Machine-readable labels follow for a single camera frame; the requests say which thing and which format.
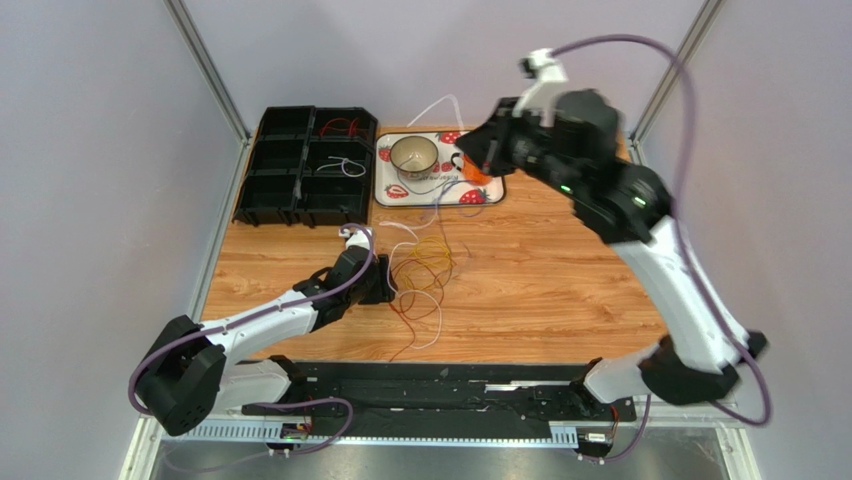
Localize red cable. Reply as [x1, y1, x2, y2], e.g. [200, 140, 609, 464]
[319, 117, 369, 141]

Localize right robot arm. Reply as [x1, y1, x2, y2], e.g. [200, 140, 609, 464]
[456, 89, 768, 405]

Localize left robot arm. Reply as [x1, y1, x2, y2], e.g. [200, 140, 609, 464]
[129, 246, 395, 436]

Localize orange mug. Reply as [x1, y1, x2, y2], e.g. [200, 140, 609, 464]
[451, 152, 493, 186]

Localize strawberry pattern tray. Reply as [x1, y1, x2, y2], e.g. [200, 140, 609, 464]
[374, 131, 507, 208]

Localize beige ceramic bowl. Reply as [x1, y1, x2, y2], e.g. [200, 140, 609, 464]
[390, 135, 439, 181]

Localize black compartment bin organizer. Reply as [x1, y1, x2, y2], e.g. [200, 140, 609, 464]
[232, 105, 379, 227]

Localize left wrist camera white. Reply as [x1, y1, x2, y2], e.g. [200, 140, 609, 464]
[338, 225, 375, 251]

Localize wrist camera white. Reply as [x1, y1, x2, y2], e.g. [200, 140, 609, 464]
[338, 225, 375, 251]
[512, 48, 569, 127]

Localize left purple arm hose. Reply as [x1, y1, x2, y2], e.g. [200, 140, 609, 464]
[127, 223, 378, 417]

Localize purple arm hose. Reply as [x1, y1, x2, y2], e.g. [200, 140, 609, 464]
[127, 223, 378, 417]
[552, 34, 773, 427]

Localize yellow cable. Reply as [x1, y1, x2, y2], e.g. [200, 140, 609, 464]
[402, 234, 457, 278]

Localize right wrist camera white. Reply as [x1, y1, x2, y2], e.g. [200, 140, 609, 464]
[512, 48, 569, 127]

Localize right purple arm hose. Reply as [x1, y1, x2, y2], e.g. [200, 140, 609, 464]
[552, 34, 773, 427]

